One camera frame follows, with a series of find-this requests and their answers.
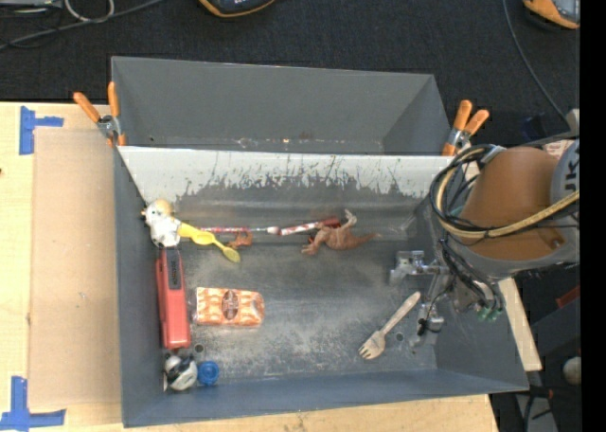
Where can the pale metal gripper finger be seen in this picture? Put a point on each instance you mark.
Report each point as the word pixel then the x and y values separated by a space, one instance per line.
pixel 411 265
pixel 430 321

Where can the pale wooden fork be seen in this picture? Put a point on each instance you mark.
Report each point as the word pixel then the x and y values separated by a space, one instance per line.
pixel 393 321

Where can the brown toy dinosaur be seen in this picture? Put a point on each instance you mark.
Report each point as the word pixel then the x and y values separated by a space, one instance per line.
pixel 337 237

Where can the grey metal bin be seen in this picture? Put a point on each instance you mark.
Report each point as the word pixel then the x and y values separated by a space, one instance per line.
pixel 303 307

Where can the red white striped stick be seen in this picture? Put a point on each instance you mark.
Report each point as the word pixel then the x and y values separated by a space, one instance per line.
pixel 298 229

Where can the small brown toy figure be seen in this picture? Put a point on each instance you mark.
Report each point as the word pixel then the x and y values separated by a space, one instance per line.
pixel 241 240

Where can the orange patterned packet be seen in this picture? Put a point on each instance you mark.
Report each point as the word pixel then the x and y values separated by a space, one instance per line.
pixel 229 307

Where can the yellow plastic spoon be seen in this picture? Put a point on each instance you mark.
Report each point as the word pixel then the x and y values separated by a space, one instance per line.
pixel 201 236

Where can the blue bottle cap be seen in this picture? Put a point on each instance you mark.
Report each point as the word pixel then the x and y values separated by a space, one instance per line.
pixel 208 372

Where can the white toy animal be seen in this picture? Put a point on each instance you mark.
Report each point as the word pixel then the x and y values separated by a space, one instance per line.
pixel 162 227

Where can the black and white ball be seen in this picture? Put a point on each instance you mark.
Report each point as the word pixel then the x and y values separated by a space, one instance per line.
pixel 181 372

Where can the brown cardboard board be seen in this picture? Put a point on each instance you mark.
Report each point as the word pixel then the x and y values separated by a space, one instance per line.
pixel 71 278

